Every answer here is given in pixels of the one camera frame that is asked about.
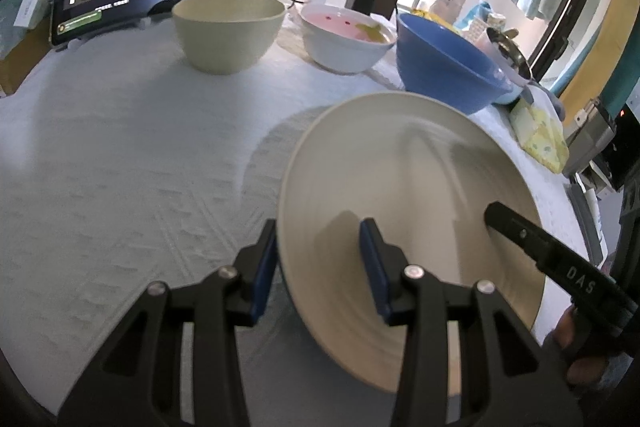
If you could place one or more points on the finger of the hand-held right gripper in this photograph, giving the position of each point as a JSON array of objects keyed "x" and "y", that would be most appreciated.
[{"x": 530, "y": 242}]

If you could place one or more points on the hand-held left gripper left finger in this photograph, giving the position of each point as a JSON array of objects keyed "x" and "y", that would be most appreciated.
[{"x": 262, "y": 274}]

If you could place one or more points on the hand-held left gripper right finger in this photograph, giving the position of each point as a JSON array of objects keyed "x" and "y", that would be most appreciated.
[{"x": 375, "y": 267}]

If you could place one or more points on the cream plate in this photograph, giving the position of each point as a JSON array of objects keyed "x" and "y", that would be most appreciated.
[{"x": 400, "y": 187}]

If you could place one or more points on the pink white bowl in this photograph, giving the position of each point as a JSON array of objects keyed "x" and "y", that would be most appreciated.
[{"x": 340, "y": 49}]

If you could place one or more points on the cream bowl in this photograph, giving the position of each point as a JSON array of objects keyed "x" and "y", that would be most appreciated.
[{"x": 225, "y": 37}]

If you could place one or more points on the person's right hand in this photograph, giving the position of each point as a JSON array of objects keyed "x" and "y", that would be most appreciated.
[{"x": 587, "y": 369}]

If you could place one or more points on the yellow tissue pack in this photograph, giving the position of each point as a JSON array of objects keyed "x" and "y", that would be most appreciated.
[{"x": 540, "y": 142}]

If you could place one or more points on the steel thermos flask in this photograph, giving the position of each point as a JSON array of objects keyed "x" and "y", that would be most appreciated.
[{"x": 590, "y": 137}]

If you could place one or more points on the black computer monitor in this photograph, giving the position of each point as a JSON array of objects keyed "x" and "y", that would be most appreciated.
[{"x": 627, "y": 142}]

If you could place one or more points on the grey cloth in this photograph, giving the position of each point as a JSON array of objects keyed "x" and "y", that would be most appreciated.
[{"x": 550, "y": 99}]

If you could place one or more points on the light blue bowl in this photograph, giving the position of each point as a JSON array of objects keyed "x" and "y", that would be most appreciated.
[{"x": 512, "y": 94}]

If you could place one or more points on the metal bowl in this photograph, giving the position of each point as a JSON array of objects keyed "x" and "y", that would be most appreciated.
[{"x": 510, "y": 52}]

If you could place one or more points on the white plastic basket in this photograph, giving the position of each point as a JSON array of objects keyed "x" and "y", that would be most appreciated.
[{"x": 475, "y": 32}]

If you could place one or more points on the yellow curtain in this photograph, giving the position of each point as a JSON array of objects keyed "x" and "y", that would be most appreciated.
[{"x": 610, "y": 37}]

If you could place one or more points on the blue bag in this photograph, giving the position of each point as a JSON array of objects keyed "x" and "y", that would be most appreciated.
[{"x": 475, "y": 9}]

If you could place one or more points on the yellow sponge cloth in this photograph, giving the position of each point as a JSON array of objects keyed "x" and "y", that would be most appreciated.
[{"x": 422, "y": 13}]

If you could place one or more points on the cardboard box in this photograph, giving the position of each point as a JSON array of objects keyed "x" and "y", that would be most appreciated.
[{"x": 20, "y": 62}]

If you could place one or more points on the small white box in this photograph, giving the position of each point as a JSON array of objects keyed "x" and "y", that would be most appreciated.
[{"x": 27, "y": 9}]

